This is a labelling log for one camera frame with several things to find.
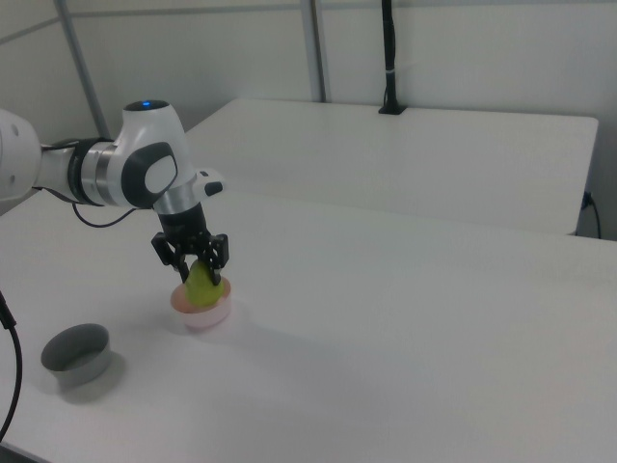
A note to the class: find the pink plastic bowl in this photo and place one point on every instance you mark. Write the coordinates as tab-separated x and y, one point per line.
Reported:
205	319

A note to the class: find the white side table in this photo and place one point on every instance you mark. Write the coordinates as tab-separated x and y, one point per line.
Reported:
385	159

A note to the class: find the grey plastic bowl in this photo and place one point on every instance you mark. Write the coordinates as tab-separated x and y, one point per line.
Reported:
84	369

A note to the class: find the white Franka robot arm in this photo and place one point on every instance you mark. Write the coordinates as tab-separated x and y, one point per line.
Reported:
144	144

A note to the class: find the green pear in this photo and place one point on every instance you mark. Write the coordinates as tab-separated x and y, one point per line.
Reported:
202	289

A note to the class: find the upright grey wall post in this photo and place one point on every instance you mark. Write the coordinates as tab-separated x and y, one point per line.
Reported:
315	48

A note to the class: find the slanted grey wall post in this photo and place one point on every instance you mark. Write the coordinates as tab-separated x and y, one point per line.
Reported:
84	72

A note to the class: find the black camera pole with base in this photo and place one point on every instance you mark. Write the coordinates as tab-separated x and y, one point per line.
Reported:
389	72

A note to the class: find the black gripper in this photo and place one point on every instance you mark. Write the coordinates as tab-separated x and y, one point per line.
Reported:
183	224

